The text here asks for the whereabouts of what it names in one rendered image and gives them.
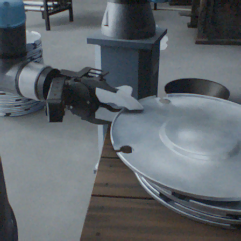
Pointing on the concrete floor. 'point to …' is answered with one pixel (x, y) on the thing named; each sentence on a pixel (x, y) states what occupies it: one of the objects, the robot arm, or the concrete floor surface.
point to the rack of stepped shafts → (57, 7)
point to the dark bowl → (197, 87)
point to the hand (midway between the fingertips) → (134, 112)
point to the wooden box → (137, 208)
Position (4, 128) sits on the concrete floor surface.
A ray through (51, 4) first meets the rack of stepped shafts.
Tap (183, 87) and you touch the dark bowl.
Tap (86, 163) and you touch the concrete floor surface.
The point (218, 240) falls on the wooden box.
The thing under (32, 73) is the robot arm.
